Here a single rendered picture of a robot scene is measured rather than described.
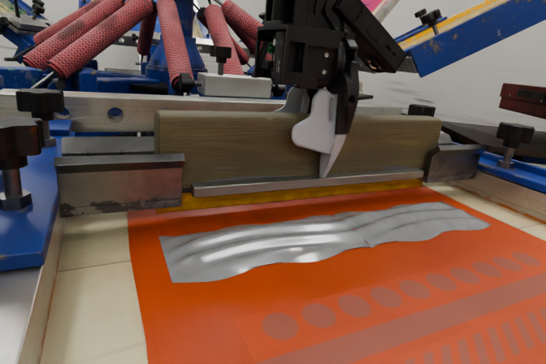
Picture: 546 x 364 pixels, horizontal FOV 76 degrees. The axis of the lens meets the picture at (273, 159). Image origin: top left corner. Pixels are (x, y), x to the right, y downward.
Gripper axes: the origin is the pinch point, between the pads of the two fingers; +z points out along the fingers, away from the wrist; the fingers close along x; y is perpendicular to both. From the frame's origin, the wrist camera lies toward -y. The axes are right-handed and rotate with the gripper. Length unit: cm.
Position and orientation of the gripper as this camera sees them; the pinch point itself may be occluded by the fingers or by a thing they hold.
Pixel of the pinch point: (316, 159)
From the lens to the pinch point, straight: 40.9
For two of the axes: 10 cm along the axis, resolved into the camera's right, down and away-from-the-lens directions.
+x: 4.2, 2.9, -8.6
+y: -9.0, 0.4, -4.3
